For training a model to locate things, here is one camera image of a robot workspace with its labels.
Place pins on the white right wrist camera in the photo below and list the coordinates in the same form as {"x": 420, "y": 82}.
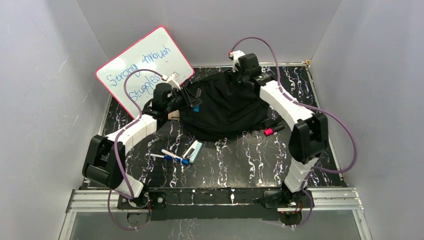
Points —
{"x": 235, "y": 56}

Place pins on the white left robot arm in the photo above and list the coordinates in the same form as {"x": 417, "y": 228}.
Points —
{"x": 105, "y": 159}

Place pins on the pink framed whiteboard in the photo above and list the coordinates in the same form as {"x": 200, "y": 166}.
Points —
{"x": 132, "y": 76}

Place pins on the blue capped black highlighter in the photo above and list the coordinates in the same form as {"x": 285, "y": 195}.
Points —
{"x": 196, "y": 107}

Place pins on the small wooden block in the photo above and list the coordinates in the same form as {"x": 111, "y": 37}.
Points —
{"x": 174, "y": 116}

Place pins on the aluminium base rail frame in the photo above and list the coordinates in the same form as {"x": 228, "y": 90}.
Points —
{"x": 220, "y": 203}

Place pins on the white blue whiteboard marker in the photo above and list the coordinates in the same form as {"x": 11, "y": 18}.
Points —
{"x": 172, "y": 156}

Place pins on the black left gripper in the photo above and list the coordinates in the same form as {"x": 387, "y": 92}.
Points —
{"x": 185, "y": 98}

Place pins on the pink capped black highlighter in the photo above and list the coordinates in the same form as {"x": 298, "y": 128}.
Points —
{"x": 274, "y": 129}

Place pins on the white eraser block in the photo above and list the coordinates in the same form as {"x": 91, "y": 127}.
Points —
{"x": 193, "y": 151}

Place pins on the black student backpack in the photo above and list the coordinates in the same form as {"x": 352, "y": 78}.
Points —
{"x": 227, "y": 109}

